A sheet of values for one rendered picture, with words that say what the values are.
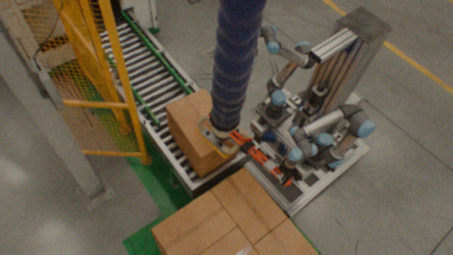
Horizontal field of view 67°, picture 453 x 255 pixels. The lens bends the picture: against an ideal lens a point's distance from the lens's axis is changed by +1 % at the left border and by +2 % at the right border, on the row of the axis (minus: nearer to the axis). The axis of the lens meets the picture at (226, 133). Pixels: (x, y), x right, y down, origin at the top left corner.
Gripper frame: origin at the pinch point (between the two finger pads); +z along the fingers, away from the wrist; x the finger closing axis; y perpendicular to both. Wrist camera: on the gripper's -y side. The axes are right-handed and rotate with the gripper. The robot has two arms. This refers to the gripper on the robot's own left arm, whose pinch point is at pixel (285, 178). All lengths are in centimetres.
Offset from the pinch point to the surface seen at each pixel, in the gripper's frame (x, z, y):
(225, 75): 12, -68, 57
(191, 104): -8, 28, 106
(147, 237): 83, 123, 69
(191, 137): 16, 28, 81
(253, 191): -4, 67, 20
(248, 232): 26, 67, -1
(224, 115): 10, -28, 55
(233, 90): 8, -57, 52
